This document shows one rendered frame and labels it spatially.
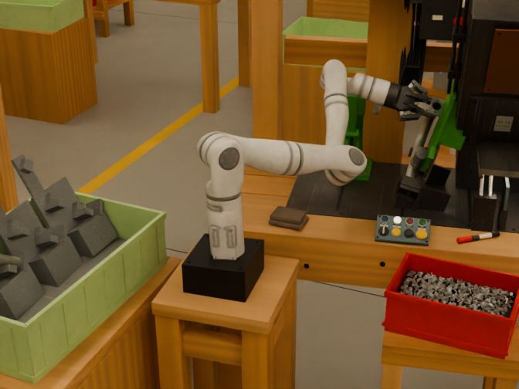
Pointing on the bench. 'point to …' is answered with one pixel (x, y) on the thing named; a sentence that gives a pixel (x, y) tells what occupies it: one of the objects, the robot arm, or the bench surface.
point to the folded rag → (288, 218)
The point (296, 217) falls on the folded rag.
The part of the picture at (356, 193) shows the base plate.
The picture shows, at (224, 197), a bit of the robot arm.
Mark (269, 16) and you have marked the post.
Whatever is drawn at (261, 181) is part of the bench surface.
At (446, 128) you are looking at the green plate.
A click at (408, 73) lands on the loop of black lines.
